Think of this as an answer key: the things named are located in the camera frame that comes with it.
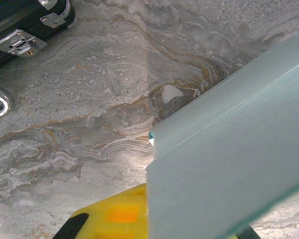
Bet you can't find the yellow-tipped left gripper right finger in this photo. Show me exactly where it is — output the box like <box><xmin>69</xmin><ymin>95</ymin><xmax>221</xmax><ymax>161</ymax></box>
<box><xmin>235</xmin><ymin>223</ymin><xmax>263</xmax><ymax>239</ymax></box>

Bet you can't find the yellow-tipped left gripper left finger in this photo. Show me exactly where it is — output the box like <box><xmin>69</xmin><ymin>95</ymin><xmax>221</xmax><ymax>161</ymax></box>
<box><xmin>52</xmin><ymin>183</ymin><xmax>150</xmax><ymax>239</ymax></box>

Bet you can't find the light blue paper box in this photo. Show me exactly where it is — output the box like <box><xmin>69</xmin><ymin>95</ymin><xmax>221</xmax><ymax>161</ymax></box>
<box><xmin>146</xmin><ymin>31</ymin><xmax>299</xmax><ymax>239</ymax></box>

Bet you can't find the black case with metal latches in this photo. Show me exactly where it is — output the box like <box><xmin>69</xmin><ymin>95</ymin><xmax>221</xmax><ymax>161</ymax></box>
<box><xmin>0</xmin><ymin>0</ymin><xmax>77</xmax><ymax>122</ymax></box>

